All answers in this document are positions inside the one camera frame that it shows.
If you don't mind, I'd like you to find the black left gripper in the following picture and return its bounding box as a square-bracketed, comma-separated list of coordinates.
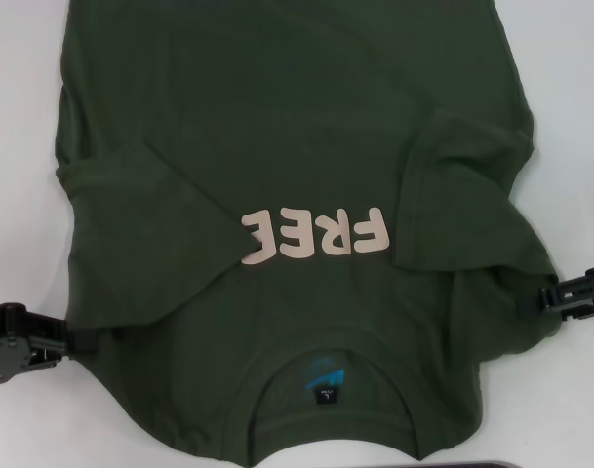
[0, 301, 102, 386]

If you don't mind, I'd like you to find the dark robot torso edge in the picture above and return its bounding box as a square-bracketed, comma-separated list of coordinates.
[286, 460, 515, 468]

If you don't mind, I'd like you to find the dark green FREE! t-shirt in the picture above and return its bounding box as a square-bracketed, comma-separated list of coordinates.
[52, 0, 566, 435]

